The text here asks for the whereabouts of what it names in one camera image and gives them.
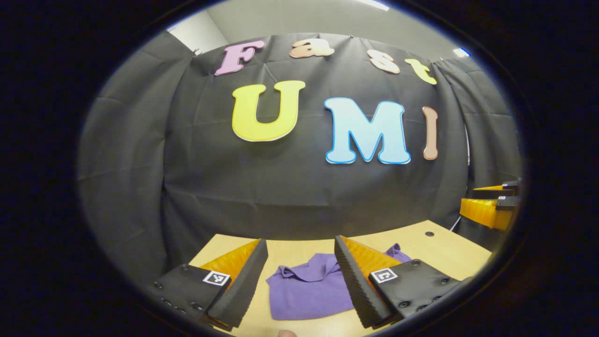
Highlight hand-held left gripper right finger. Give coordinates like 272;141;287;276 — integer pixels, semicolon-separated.
334;235;471;329

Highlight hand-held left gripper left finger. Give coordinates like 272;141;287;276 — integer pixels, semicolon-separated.
143;239;269;331

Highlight purple button shirt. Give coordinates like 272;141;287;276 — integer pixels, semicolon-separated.
266;243;413;322

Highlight black backdrop cloth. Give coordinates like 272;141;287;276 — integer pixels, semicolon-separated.
77;32;522;281

